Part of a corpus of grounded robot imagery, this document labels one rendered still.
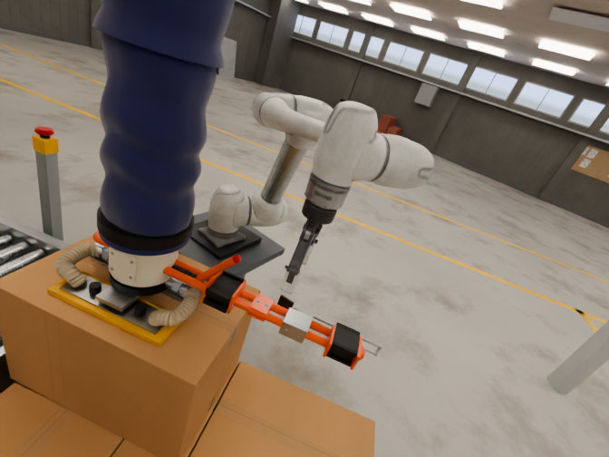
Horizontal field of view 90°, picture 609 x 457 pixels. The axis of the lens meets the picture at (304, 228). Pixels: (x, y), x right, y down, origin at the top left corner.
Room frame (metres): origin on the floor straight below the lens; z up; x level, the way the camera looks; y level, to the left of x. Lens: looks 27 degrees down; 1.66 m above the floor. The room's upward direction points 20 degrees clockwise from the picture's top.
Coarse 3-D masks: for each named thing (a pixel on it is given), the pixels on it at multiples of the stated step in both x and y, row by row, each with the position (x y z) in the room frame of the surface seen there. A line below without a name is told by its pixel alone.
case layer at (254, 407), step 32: (224, 384) 0.73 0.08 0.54; (256, 384) 0.77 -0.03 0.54; (288, 384) 0.82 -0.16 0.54; (0, 416) 0.41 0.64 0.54; (32, 416) 0.44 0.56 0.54; (64, 416) 0.46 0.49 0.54; (224, 416) 0.62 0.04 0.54; (256, 416) 0.66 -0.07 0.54; (288, 416) 0.70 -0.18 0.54; (320, 416) 0.74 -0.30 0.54; (352, 416) 0.79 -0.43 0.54; (0, 448) 0.35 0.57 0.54; (32, 448) 0.37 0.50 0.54; (64, 448) 0.39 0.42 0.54; (96, 448) 0.42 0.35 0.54; (128, 448) 0.44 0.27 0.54; (192, 448) 0.50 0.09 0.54; (224, 448) 0.53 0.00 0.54; (256, 448) 0.56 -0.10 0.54; (288, 448) 0.60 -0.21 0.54; (320, 448) 0.63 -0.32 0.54; (352, 448) 0.67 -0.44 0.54
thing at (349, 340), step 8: (336, 328) 0.62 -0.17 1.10; (328, 336) 0.61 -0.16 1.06; (336, 336) 0.59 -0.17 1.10; (344, 336) 0.60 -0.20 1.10; (352, 336) 0.61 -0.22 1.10; (360, 336) 0.62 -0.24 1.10; (328, 344) 0.56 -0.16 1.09; (336, 344) 0.57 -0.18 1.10; (344, 344) 0.58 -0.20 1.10; (352, 344) 0.59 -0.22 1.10; (360, 344) 0.60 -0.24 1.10; (328, 352) 0.57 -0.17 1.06; (336, 352) 0.57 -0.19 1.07; (344, 352) 0.57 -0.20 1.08; (352, 352) 0.56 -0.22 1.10; (360, 352) 0.57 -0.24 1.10; (336, 360) 0.56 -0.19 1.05; (344, 360) 0.57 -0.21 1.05; (352, 360) 0.57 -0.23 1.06; (352, 368) 0.55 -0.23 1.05
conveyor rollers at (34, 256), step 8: (0, 240) 1.01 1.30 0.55; (8, 240) 1.03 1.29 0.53; (8, 248) 0.98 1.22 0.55; (16, 248) 1.00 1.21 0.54; (24, 248) 1.03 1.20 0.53; (0, 256) 0.93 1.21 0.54; (8, 256) 0.96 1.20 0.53; (24, 256) 0.97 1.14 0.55; (32, 256) 0.99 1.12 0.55; (40, 256) 1.01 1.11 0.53; (8, 264) 0.90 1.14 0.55; (16, 264) 0.92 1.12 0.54; (24, 264) 0.94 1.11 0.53; (0, 272) 0.85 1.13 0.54; (8, 272) 0.88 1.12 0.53; (0, 336) 0.62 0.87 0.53
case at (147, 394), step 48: (0, 288) 0.50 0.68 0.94; (48, 336) 0.49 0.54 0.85; (96, 336) 0.47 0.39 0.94; (192, 336) 0.56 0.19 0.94; (240, 336) 0.75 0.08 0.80; (48, 384) 0.49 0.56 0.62; (96, 384) 0.47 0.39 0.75; (144, 384) 0.46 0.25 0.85; (192, 384) 0.44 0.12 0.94; (144, 432) 0.45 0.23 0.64; (192, 432) 0.50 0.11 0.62
